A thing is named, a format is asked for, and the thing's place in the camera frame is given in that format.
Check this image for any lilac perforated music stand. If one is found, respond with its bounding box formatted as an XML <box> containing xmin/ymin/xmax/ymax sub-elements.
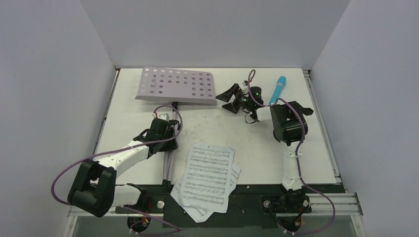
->
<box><xmin>127</xmin><ymin>67</ymin><xmax>216</xmax><ymax>185</ymax></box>

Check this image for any black microphone desk stand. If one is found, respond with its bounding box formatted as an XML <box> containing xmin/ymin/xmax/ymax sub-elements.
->
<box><xmin>270</xmin><ymin>101</ymin><xmax>314</xmax><ymax>118</ymax></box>

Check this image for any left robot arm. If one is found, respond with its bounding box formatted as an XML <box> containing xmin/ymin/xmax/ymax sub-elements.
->
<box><xmin>67</xmin><ymin>117</ymin><xmax>181</xmax><ymax>217</ymax></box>

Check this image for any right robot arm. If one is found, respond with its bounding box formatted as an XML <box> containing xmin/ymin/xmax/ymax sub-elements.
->
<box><xmin>215</xmin><ymin>82</ymin><xmax>313</xmax><ymax>191</ymax></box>

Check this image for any blue toy microphone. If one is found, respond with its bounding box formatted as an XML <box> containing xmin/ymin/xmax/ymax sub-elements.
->
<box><xmin>268</xmin><ymin>76</ymin><xmax>287</xmax><ymax>105</ymax></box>

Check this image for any top sheet music page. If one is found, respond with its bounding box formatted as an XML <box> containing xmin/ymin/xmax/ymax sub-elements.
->
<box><xmin>179</xmin><ymin>143</ymin><xmax>234</xmax><ymax>213</ymax></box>

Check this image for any sheet music page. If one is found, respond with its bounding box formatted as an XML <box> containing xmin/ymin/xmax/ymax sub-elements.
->
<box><xmin>179</xmin><ymin>143</ymin><xmax>234</xmax><ymax>213</ymax></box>
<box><xmin>170</xmin><ymin>163</ymin><xmax>241</xmax><ymax>223</ymax></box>

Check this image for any lower sheet music page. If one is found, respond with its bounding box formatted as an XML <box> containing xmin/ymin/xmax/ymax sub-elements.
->
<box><xmin>170</xmin><ymin>163</ymin><xmax>241</xmax><ymax>223</ymax></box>

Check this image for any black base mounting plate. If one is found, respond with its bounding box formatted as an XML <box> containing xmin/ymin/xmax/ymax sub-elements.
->
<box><xmin>115</xmin><ymin>184</ymin><xmax>346</xmax><ymax>229</ymax></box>

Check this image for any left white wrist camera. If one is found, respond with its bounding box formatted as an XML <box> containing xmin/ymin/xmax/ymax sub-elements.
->
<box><xmin>152</xmin><ymin>113</ymin><xmax>170</xmax><ymax>121</ymax></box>

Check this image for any aluminium rail frame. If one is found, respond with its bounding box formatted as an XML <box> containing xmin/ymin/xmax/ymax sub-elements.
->
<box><xmin>62</xmin><ymin>194</ymin><xmax>367</xmax><ymax>237</ymax></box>

